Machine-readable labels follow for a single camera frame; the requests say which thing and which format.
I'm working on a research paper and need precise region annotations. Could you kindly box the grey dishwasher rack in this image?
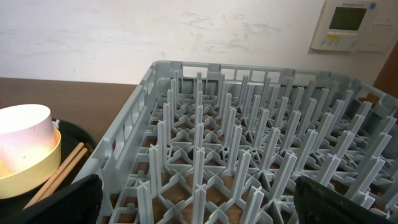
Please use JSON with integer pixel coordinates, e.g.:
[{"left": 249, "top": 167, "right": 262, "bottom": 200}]
[{"left": 77, "top": 61, "right": 397, "bottom": 223}]

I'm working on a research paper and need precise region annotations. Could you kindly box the round black tray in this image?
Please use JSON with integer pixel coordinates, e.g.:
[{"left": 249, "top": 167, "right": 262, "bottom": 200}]
[{"left": 1, "top": 118, "right": 98, "bottom": 219}]

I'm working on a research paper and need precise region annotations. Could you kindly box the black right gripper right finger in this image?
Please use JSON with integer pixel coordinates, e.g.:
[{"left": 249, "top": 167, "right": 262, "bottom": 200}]
[{"left": 294, "top": 176, "right": 393, "bottom": 224}]

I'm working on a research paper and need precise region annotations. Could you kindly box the white wall control panel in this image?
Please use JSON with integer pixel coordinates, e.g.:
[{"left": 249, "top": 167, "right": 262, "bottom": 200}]
[{"left": 311, "top": 0, "right": 397, "bottom": 52}]

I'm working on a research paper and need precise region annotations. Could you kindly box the wooden chopstick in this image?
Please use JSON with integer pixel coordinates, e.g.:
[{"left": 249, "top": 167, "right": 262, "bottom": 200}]
[
  {"left": 39, "top": 147, "right": 88, "bottom": 200},
  {"left": 24, "top": 142, "right": 84, "bottom": 209}
]

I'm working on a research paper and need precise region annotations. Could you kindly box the yellow bowl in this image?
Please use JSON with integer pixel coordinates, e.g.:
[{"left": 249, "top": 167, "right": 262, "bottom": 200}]
[{"left": 1, "top": 129, "right": 62, "bottom": 200}]

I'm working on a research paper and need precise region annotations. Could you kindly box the right wooden chopstick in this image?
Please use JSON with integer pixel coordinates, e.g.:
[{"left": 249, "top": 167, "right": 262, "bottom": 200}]
[{"left": 39, "top": 147, "right": 88, "bottom": 200}]

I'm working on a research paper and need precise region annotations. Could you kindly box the pink cup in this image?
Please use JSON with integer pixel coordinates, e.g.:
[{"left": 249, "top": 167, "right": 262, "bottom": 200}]
[{"left": 1, "top": 104, "right": 56, "bottom": 173}]

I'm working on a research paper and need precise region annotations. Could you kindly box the left wooden chopstick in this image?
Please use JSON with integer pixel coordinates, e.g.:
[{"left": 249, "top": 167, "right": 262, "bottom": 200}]
[{"left": 24, "top": 142, "right": 84, "bottom": 209}]

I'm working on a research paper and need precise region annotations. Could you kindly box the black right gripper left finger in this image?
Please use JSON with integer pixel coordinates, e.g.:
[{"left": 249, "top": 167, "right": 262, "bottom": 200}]
[{"left": 1, "top": 174, "right": 103, "bottom": 224}]

